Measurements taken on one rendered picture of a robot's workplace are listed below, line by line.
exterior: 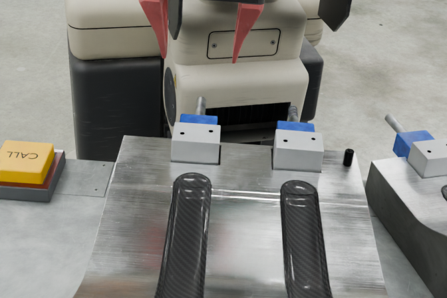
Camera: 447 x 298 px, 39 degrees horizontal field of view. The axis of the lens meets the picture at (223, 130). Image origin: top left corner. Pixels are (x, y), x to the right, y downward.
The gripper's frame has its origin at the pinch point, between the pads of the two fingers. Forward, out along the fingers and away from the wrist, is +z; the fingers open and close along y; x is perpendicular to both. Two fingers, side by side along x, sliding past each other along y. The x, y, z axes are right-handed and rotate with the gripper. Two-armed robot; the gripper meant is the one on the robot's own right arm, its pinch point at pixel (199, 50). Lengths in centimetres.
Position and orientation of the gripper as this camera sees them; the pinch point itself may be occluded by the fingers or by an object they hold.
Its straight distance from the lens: 63.6
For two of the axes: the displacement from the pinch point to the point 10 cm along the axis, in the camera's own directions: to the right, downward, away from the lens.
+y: 10.0, 0.7, 0.1
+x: 0.3, -5.3, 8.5
